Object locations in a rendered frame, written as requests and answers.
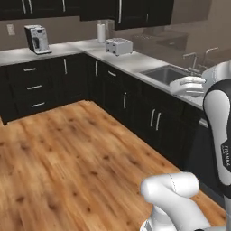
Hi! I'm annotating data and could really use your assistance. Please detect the white wall outlet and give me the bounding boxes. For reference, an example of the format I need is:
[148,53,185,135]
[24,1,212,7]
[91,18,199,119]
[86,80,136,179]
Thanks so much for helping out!
[6,23,16,37]

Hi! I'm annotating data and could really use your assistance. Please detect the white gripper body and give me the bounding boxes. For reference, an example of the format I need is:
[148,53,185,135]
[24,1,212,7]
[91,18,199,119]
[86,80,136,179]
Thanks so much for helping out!
[169,75,208,98]

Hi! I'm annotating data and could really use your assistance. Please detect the silver coffee machine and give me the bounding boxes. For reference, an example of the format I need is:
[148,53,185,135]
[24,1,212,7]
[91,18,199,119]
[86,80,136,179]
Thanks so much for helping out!
[23,24,53,56]

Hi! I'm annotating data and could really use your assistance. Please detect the black drawer front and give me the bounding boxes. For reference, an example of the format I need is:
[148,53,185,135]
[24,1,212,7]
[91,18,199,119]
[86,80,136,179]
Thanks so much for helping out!
[101,61,134,91]

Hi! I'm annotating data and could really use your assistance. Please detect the silver tap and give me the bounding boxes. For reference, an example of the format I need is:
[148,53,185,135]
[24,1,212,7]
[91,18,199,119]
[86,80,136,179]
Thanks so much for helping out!
[182,51,202,74]

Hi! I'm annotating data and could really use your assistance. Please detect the silver drawer handle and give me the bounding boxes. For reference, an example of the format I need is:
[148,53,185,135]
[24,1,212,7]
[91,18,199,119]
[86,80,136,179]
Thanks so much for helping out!
[106,69,118,78]

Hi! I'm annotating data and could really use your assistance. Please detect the white paper towel roll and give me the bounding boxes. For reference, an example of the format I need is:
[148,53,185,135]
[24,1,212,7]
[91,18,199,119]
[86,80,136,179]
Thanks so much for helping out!
[96,21,107,44]

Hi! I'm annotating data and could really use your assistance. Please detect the narrow black cupboard door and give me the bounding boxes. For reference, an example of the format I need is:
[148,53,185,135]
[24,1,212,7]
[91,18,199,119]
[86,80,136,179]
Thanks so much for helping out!
[86,55,104,106]

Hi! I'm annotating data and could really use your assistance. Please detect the black dishwasher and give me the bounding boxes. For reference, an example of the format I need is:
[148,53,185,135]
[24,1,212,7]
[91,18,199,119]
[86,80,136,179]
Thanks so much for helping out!
[187,117,226,208]

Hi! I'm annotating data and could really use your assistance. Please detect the black lower cupboards with drawers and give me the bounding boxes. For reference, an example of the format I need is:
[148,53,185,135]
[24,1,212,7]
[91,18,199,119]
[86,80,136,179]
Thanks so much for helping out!
[0,53,88,124]

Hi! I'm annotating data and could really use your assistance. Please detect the silver toaster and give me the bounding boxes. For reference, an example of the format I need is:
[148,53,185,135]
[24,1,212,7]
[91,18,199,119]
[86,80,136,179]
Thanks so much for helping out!
[105,37,134,57]

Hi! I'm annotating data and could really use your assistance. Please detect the black upper cupboards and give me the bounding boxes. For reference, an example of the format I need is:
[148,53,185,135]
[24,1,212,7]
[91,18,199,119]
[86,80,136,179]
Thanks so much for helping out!
[0,0,81,22]

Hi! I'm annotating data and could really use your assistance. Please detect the silver curved spout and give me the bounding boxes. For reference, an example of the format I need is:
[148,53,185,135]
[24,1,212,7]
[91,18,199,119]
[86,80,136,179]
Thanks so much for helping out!
[203,46,220,67]

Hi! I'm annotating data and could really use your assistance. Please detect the black upper corner cupboard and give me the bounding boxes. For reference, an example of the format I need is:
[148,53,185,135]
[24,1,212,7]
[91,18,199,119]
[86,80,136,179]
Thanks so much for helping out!
[79,0,175,32]

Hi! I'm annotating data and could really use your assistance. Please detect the steel sink basin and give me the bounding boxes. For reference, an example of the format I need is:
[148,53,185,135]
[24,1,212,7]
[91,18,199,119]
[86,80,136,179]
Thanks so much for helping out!
[139,64,194,88]

